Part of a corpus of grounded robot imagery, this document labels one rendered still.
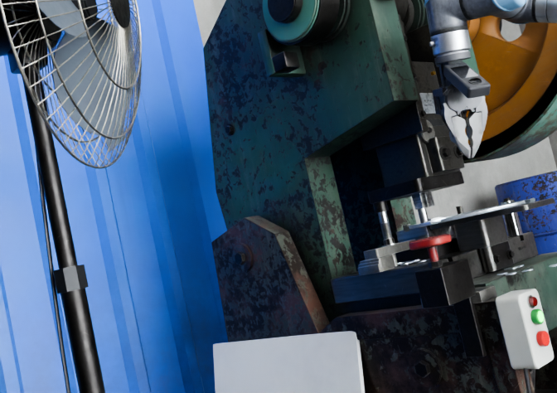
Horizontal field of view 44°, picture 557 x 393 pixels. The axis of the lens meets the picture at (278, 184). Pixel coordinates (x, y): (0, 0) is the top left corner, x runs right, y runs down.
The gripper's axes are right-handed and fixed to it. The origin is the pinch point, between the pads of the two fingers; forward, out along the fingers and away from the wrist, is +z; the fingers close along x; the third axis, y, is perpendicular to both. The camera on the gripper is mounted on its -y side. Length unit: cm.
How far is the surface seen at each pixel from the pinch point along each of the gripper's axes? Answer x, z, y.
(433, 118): -2.8, -7.2, 27.2
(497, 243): -8.1, 22.5, 13.3
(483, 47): -29, -24, 53
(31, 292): 114, 25, 84
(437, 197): -67, 41, 229
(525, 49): -37, -21, 44
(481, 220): -4.9, 16.6, 12.2
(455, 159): -5.0, 3.0, 23.1
